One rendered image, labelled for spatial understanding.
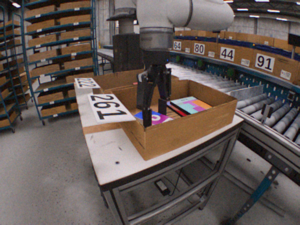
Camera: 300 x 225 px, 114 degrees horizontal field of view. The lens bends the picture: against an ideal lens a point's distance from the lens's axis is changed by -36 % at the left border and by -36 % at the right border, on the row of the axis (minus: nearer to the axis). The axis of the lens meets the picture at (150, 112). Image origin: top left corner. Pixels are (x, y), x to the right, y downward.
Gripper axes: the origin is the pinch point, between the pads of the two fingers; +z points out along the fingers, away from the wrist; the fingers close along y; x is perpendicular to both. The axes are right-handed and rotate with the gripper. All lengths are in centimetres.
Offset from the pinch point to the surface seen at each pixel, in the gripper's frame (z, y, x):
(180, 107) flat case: 1.5, -13.8, 1.9
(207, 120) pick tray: -1.3, -5.3, 15.4
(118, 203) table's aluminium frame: 15.7, 23.5, 5.9
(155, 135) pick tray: -2.3, 11.0, 8.6
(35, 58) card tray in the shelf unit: -18, 1, -192
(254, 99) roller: 5, -63, 30
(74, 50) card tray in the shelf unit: -18, -48, -169
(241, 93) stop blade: 2, -54, 21
